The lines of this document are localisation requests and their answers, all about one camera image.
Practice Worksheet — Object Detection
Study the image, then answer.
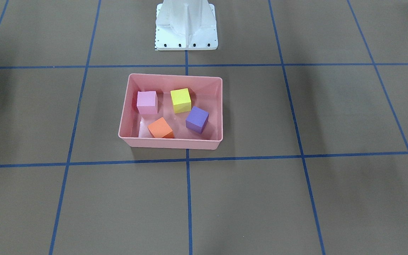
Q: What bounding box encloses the purple foam block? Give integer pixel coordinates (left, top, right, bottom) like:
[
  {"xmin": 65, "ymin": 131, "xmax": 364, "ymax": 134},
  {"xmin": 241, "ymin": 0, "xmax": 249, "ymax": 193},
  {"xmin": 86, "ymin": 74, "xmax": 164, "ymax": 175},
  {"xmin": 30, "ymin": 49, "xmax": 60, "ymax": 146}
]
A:
[{"xmin": 186, "ymin": 106, "xmax": 209, "ymax": 134}]

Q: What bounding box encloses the orange foam block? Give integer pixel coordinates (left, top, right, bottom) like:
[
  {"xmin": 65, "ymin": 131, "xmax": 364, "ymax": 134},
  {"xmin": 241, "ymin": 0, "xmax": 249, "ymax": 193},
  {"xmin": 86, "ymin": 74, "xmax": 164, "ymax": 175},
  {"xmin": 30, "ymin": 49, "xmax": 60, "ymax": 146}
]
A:
[{"xmin": 147, "ymin": 117, "xmax": 175, "ymax": 138}]

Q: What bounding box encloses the pink plastic bin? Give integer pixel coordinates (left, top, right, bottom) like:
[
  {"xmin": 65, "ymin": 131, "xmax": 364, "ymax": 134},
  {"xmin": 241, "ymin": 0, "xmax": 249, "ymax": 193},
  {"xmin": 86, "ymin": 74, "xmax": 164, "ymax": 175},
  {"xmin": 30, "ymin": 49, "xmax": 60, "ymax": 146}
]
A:
[{"xmin": 118, "ymin": 74, "xmax": 223, "ymax": 150}]

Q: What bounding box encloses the yellow foam block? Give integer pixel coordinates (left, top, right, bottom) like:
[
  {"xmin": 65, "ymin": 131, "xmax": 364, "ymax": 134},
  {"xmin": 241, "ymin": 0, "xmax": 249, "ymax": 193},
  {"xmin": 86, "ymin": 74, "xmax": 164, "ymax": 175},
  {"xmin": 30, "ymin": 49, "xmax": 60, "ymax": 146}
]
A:
[{"xmin": 170, "ymin": 88, "xmax": 192, "ymax": 114}]

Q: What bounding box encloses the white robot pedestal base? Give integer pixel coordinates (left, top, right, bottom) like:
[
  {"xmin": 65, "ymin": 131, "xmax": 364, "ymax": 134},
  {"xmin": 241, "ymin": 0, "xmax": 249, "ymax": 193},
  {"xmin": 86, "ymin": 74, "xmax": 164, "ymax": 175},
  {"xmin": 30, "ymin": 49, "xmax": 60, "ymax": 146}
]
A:
[{"xmin": 154, "ymin": 0, "xmax": 219, "ymax": 51}]

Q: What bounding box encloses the light pink foam block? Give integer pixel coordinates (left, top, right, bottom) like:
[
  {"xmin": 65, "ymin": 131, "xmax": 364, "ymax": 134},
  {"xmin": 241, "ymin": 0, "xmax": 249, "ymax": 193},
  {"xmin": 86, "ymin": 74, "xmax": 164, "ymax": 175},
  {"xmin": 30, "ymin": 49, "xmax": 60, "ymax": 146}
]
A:
[{"xmin": 136, "ymin": 91, "xmax": 158, "ymax": 115}]

